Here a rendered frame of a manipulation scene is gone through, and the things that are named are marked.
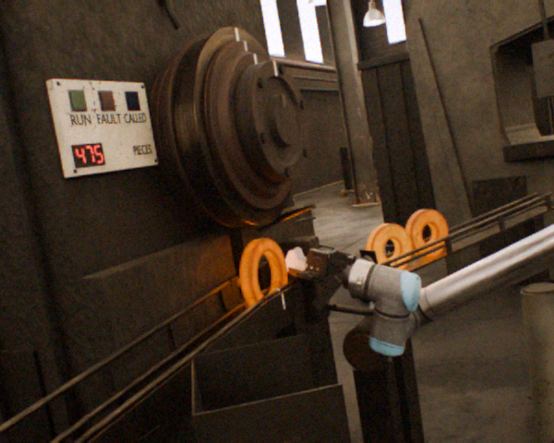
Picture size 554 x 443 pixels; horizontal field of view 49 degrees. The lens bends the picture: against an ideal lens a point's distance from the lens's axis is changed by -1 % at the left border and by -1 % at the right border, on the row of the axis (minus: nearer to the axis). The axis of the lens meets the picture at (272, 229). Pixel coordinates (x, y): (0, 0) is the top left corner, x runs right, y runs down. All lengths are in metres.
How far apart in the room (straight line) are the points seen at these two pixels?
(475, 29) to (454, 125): 0.59
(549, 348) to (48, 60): 1.56
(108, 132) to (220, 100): 0.25
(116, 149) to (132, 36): 0.28
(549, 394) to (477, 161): 2.25
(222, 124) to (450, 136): 2.89
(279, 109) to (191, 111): 0.23
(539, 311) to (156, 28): 1.33
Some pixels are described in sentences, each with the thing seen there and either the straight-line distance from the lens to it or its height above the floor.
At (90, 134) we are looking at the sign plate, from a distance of 1.23.
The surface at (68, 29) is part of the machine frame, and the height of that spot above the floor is 1.34.
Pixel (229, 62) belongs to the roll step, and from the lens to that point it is 1.40.
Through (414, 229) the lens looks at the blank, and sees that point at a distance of 1.93.
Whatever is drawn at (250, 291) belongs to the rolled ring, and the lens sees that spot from 1.44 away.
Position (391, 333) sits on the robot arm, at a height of 0.57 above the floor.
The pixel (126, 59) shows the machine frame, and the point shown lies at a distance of 1.39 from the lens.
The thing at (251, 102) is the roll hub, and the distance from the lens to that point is 1.33.
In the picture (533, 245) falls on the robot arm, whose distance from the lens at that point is 1.51.
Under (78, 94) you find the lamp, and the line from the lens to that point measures 1.22.
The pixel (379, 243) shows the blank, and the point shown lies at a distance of 1.84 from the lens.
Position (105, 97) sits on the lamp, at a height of 1.21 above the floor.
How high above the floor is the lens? 1.03
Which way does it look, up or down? 7 degrees down
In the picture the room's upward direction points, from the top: 9 degrees counter-clockwise
